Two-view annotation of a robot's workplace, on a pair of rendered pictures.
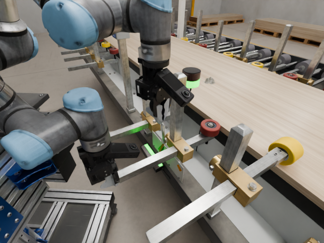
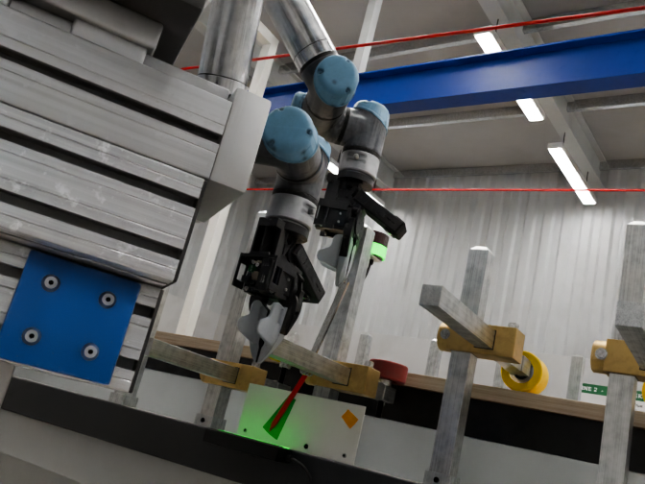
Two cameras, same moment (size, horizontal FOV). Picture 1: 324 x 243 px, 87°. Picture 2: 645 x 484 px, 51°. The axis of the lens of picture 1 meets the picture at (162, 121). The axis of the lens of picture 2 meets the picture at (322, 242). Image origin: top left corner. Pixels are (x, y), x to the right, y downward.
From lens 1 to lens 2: 1.04 m
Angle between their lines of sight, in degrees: 59
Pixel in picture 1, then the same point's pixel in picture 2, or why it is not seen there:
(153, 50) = (367, 158)
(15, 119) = not seen: hidden behind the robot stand
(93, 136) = (314, 193)
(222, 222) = not seen: outside the picture
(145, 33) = (363, 138)
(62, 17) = (347, 66)
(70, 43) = (343, 86)
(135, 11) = (356, 116)
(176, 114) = (353, 293)
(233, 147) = (476, 274)
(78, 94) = not seen: hidden behind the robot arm
